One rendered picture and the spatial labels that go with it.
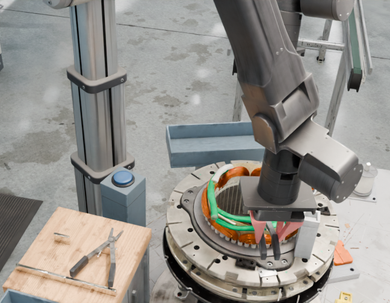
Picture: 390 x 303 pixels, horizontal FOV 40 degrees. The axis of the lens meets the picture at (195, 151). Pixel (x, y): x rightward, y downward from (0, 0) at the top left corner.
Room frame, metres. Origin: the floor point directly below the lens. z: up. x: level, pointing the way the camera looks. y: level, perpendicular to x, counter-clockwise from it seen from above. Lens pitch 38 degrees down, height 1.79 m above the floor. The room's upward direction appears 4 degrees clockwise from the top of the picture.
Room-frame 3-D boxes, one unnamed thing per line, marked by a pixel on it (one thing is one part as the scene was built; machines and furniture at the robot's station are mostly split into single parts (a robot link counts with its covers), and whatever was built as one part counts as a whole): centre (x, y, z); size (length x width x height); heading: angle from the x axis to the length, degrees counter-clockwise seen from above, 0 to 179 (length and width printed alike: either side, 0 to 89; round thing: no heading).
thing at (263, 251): (0.55, -0.11, 1.20); 0.04 x 0.01 x 0.02; 3
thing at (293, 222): (0.57, -0.12, 1.24); 0.07 x 0.07 x 0.09; 5
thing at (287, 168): (0.56, -0.13, 1.37); 0.07 x 0.06 x 0.07; 45
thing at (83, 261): (0.58, 0.18, 1.09); 0.04 x 0.01 x 0.02; 152
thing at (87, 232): (0.62, 0.19, 1.05); 0.20 x 0.19 x 0.02; 167
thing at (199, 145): (1.01, -0.06, 0.92); 0.25 x 0.11 x 0.28; 101
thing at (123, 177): (0.87, 0.15, 1.04); 0.04 x 0.04 x 0.01
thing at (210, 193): (0.72, -0.04, 1.15); 0.15 x 0.04 x 0.02; 167
